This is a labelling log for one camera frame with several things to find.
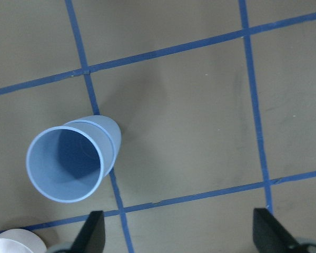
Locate pink bowl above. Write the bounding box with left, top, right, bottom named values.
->
left=0, top=229, right=47, bottom=253

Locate blue cup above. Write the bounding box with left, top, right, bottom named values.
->
left=64, top=115, right=122, bottom=159
left=26, top=121, right=115, bottom=203

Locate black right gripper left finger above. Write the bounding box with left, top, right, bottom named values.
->
left=70, top=211, right=105, bottom=253

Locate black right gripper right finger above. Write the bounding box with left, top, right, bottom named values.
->
left=252, top=208, right=305, bottom=253

